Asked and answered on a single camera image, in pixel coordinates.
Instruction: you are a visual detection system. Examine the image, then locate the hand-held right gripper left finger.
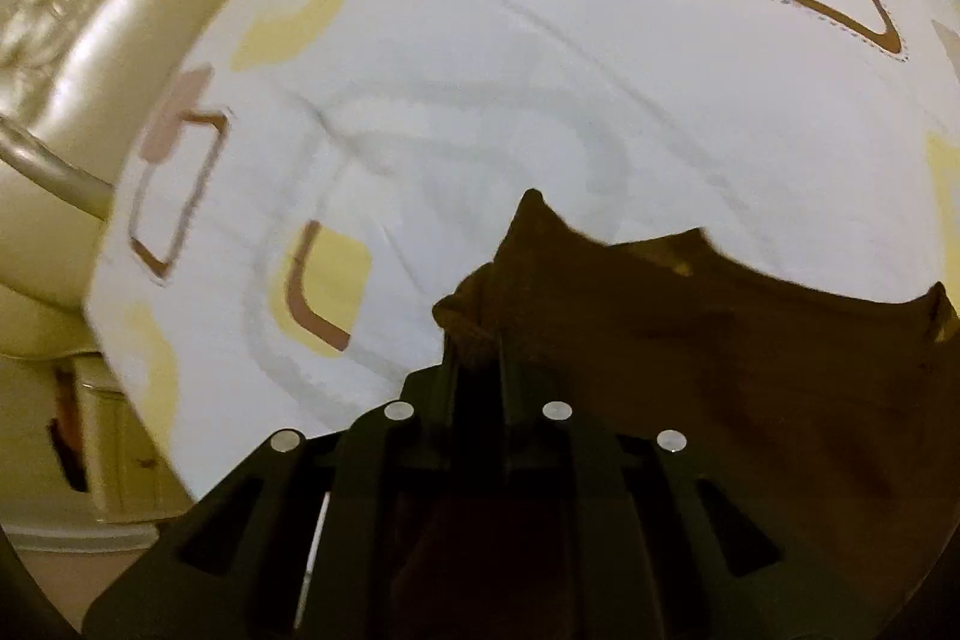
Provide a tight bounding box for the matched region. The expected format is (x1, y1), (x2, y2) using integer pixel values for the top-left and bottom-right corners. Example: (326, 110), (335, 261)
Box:
(82, 331), (481, 640)

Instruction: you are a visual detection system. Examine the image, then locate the cream tufted leather headboard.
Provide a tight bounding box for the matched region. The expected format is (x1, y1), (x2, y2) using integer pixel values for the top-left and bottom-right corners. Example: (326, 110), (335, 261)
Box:
(0, 0), (376, 360)

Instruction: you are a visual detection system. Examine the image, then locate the white patterned bed sheet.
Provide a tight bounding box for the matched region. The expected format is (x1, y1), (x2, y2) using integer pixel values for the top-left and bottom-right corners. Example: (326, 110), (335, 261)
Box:
(82, 0), (960, 498)

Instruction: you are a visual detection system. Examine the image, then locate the cream bedside cabinet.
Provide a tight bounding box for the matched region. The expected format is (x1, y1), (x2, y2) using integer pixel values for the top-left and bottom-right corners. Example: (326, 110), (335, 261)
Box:
(0, 351), (192, 555)

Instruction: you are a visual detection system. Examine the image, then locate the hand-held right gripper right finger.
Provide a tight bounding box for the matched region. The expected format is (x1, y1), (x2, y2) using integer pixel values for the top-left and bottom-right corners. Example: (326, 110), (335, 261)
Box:
(480, 329), (830, 640)

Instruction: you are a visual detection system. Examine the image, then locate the silver metal headboard tube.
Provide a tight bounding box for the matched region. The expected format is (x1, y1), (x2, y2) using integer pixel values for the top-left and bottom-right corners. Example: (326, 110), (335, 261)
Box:
(0, 115), (113, 220)

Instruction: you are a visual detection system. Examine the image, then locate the brown plaid garment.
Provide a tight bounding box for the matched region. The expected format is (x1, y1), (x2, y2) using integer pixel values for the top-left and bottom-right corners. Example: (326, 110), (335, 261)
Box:
(390, 188), (960, 640)

